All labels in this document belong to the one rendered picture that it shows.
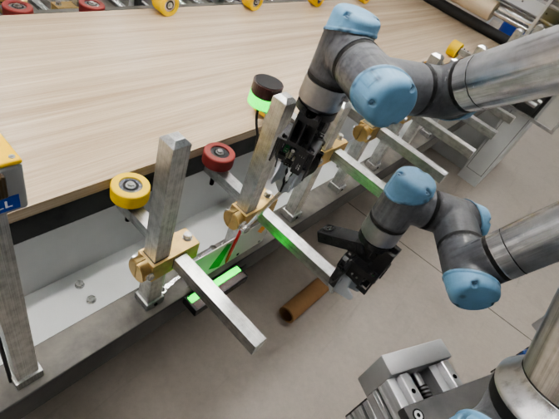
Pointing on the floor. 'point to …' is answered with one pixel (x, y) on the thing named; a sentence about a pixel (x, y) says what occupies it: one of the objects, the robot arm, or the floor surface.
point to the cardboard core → (303, 300)
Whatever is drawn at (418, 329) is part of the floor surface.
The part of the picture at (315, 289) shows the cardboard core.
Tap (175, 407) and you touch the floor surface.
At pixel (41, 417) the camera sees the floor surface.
